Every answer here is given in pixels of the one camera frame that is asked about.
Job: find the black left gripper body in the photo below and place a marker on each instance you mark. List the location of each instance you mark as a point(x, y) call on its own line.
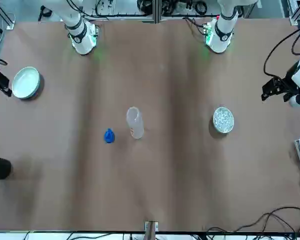
point(288, 88)

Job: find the tall transparent plastic bottle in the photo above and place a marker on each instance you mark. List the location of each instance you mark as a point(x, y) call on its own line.
point(136, 125)

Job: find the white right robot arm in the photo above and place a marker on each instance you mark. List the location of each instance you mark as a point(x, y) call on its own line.
point(81, 37)

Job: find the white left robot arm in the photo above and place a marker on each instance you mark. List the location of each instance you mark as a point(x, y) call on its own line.
point(223, 30)

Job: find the bowl of ice cubes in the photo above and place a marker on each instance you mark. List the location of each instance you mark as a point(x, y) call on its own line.
point(223, 120)

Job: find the blue bottle cap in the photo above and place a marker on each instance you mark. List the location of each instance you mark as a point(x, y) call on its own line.
point(109, 136)

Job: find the empty pale green bowl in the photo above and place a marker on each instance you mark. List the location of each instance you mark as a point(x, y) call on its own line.
point(25, 82)

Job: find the black cylindrical object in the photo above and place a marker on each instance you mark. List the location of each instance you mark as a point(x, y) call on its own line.
point(0, 167)

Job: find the aluminium frame strut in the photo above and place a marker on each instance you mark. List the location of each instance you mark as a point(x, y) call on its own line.
point(2, 12)
point(296, 13)

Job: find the aluminium frame post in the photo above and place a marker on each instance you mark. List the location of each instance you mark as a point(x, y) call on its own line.
point(156, 12)

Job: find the aluminium camera post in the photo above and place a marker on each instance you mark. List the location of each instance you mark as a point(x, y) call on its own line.
point(151, 226)

